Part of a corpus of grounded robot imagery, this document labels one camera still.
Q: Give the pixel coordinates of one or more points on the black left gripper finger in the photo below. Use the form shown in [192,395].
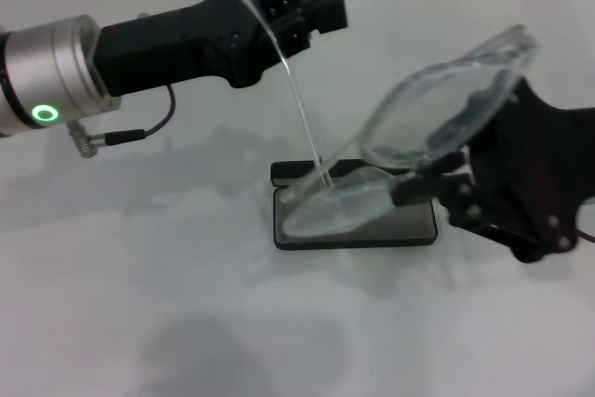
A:
[325,18]

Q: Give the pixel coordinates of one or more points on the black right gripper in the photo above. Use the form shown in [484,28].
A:
[534,174]

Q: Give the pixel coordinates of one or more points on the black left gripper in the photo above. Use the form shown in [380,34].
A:
[176,48]

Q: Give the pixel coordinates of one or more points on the black glasses case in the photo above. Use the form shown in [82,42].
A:
[413,229]

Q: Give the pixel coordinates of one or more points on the clear white glasses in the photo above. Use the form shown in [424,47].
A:
[441,109]

